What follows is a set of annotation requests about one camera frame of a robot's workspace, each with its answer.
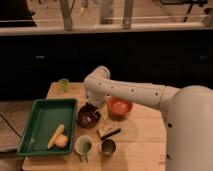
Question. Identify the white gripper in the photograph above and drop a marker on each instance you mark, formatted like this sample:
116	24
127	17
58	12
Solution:
96	99

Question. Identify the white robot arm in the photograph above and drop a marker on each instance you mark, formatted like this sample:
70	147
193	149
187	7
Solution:
189	110

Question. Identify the dark purple bowl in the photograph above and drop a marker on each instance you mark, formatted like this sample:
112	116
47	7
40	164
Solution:
88	116

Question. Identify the orange bowl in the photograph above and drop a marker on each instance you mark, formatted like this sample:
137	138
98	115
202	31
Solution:
119	107

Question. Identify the fork in green tray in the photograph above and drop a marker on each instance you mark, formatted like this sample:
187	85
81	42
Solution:
32	141

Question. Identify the green plastic cup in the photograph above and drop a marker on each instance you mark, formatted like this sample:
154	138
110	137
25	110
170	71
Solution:
63	85

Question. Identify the wooden block with black edge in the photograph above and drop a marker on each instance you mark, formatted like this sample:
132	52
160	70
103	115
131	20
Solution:
107	131

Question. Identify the wooden board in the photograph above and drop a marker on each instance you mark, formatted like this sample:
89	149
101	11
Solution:
140	146

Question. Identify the white mug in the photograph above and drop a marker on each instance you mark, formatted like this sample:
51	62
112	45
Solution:
81	141

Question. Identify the yellow banana toy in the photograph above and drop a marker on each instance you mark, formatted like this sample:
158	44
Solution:
60	129

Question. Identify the metal cup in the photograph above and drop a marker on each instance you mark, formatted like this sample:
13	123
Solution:
108	147

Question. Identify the green spoon in mug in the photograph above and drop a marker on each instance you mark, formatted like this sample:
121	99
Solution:
85	151

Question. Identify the green plastic tray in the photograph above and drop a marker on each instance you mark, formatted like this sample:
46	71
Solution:
44	118

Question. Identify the orange round fruit toy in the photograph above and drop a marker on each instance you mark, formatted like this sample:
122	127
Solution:
61	141

